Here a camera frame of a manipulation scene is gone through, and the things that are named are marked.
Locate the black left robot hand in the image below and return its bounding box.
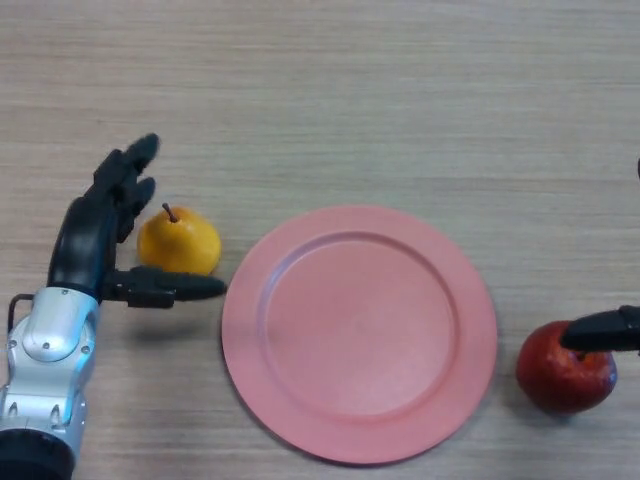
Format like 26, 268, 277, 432
48, 132, 229, 310

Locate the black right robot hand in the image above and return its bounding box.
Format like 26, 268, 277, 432
560, 158, 640, 357

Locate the yellow pear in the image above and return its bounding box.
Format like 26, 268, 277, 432
136, 202, 223, 276

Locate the pink round plate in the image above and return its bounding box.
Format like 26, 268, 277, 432
221, 204, 499, 466

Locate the red apple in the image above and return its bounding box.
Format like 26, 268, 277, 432
515, 319, 618, 415

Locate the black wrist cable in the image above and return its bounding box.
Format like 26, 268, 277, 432
8, 294, 36, 332

